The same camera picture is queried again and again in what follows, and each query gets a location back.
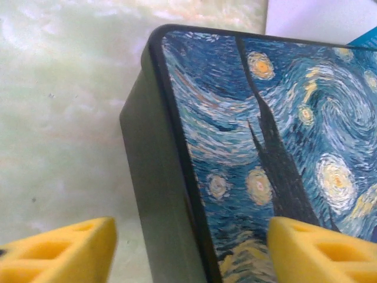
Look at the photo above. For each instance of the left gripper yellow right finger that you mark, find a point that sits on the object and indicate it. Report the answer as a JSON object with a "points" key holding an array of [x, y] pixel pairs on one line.
{"points": [[318, 253]]}

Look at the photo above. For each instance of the starry night tin box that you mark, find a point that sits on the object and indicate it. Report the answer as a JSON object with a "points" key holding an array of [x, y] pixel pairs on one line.
{"points": [[265, 147]]}

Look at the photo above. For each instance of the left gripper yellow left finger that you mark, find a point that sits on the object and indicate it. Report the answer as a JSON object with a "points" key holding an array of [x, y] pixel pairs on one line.
{"points": [[59, 250]]}

